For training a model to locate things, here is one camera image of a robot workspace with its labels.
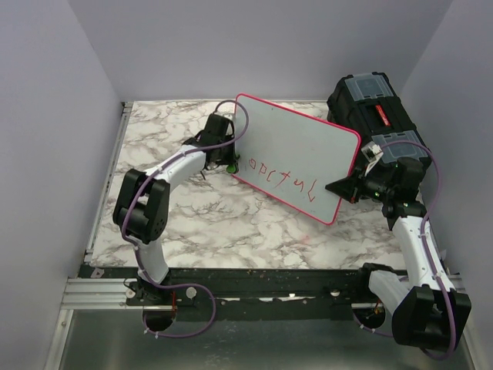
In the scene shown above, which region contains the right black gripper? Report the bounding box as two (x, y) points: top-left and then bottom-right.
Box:
(326, 162), (397, 204)

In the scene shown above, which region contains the pink framed whiteboard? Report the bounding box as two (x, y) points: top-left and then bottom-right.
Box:
(234, 93), (361, 225)

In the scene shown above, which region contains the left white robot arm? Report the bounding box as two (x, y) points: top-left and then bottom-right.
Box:
(112, 113), (239, 304)

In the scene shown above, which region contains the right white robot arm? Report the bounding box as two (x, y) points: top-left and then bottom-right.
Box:
(325, 155), (471, 352)

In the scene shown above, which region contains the black plastic toolbox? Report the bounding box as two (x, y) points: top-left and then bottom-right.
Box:
(327, 72), (431, 179)

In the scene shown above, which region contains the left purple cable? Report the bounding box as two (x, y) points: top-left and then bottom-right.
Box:
(121, 99), (250, 340)

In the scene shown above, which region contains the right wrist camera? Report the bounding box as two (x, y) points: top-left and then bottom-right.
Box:
(361, 141), (384, 176)

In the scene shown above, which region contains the aluminium side rail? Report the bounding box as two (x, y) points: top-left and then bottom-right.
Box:
(84, 101), (134, 260)

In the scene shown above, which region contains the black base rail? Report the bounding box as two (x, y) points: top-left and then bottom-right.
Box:
(78, 264), (383, 321)

